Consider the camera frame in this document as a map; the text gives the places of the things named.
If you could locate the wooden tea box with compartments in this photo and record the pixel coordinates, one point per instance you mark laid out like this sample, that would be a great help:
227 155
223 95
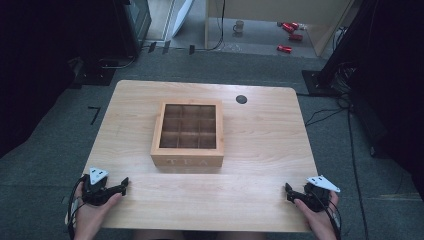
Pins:
186 160

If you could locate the black stand with base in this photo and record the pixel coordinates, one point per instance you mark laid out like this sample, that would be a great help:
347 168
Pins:
328 71

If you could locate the black monitor on stand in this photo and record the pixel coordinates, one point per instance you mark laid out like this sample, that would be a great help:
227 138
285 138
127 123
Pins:
135 23

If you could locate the black stand base plate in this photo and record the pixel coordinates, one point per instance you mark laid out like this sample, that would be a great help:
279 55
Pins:
93 75

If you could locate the white board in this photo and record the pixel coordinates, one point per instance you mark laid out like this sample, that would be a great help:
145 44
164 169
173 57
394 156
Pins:
181 15

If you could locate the person's right hand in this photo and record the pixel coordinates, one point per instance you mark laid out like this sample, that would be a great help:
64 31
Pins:
316 223

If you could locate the black round table grommet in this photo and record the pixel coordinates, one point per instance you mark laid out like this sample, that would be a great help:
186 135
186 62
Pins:
241 99

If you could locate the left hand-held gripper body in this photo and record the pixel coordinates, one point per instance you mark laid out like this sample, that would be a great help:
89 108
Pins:
96 191

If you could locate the red can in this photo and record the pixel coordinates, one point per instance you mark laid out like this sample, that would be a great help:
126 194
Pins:
284 49
289 26

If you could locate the person's left hand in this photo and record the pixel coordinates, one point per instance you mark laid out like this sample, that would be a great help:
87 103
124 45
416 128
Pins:
93 216

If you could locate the grey mug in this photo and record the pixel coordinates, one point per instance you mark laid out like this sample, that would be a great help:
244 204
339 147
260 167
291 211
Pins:
238 26

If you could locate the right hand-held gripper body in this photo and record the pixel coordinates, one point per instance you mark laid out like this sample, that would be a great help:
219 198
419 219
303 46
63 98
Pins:
316 196

